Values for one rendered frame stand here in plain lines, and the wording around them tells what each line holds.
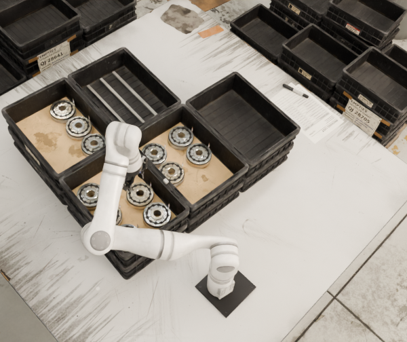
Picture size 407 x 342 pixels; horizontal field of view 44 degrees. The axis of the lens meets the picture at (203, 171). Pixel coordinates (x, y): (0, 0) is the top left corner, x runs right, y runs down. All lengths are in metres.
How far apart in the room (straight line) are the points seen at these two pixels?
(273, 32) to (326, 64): 0.47
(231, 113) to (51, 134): 0.76
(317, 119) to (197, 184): 0.76
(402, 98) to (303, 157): 0.93
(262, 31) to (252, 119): 1.34
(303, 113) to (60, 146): 1.13
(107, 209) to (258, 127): 0.93
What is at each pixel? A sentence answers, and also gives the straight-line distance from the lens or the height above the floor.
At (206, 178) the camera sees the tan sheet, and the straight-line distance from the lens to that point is 2.01.
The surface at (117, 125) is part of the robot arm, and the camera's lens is 1.51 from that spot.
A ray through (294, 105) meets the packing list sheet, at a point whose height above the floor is 0.70.
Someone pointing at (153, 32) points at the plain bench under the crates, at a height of 0.70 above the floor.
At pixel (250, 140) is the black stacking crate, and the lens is 2.15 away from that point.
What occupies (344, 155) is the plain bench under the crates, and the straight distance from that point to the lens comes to 2.39.
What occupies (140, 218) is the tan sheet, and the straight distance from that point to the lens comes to 1.91.
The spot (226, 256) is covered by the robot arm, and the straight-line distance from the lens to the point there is 1.63.
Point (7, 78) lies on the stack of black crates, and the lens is 3.15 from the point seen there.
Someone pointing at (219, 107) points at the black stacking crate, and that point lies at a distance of 2.23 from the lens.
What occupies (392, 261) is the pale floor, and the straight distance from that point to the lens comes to 3.05.
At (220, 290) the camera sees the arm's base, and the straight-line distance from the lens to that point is 1.85.
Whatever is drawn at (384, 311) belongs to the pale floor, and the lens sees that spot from 2.92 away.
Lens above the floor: 2.53
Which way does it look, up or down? 57 degrees down
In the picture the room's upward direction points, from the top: 10 degrees clockwise
